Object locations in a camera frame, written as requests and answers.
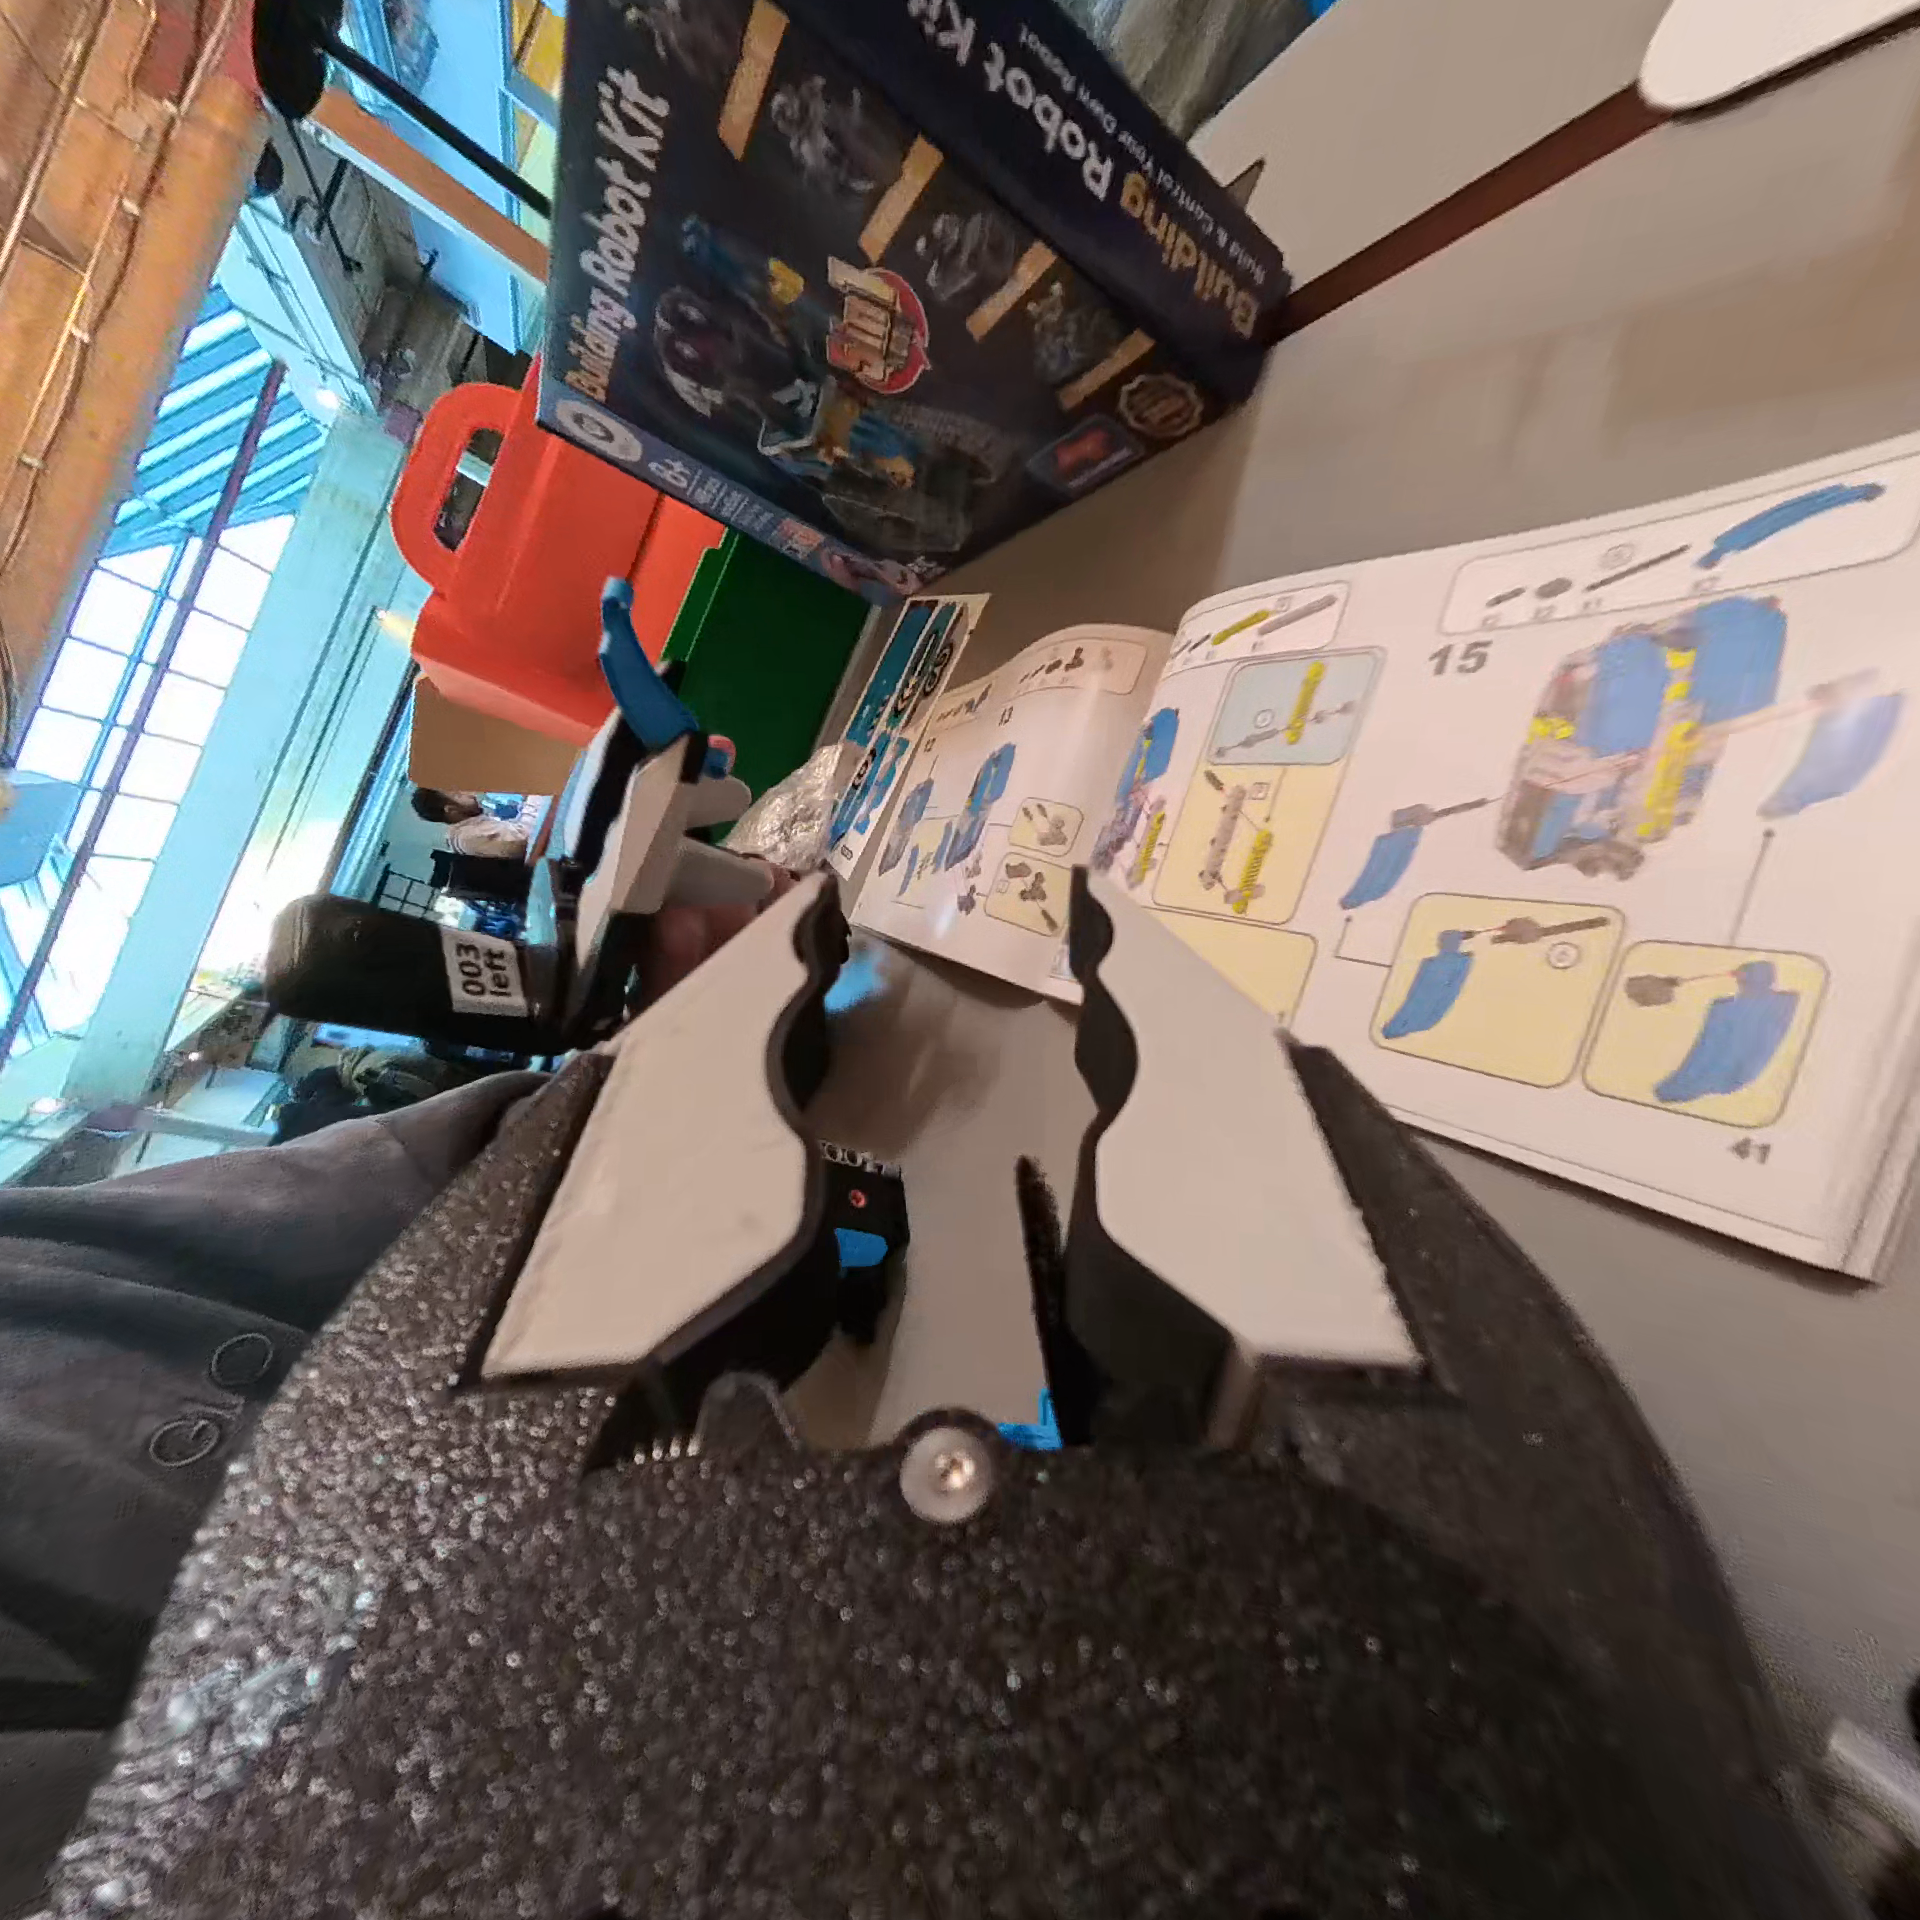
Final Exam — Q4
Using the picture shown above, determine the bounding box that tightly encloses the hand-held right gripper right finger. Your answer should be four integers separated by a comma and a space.
1056, 863, 1425, 1450

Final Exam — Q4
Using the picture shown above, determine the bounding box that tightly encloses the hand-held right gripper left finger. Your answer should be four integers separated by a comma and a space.
478, 870, 854, 1389

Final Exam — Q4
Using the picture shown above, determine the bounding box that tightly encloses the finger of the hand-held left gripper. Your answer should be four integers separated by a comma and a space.
597, 731, 710, 939

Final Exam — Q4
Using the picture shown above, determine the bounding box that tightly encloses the grey desk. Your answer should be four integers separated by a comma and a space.
778, 29, 1920, 1824

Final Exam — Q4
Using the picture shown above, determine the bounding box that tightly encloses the person's left hand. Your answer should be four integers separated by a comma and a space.
637, 858, 811, 1011

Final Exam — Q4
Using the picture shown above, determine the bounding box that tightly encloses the crinkled clear plastic bag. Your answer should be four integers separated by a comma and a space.
719, 748, 856, 872

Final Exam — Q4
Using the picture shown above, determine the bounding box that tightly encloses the wooden laptop stand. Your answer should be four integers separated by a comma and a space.
406, 675, 577, 804

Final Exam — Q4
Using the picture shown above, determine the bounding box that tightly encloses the green plastic bin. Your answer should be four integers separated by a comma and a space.
659, 533, 880, 840

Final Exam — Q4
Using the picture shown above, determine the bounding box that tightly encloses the blue sticker sheet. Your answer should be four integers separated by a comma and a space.
823, 591, 991, 879

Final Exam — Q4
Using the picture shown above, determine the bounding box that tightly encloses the orange plastic carrier bin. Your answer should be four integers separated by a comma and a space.
391, 359, 728, 751

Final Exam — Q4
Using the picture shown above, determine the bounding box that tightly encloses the white instruction booklet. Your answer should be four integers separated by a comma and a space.
848, 434, 1920, 1285

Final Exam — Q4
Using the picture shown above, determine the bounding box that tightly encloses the dark blue toy kit box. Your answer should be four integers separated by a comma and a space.
536, 0, 1295, 600

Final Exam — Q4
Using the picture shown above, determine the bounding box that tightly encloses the pale grey table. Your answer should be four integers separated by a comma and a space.
1191, 0, 1682, 287

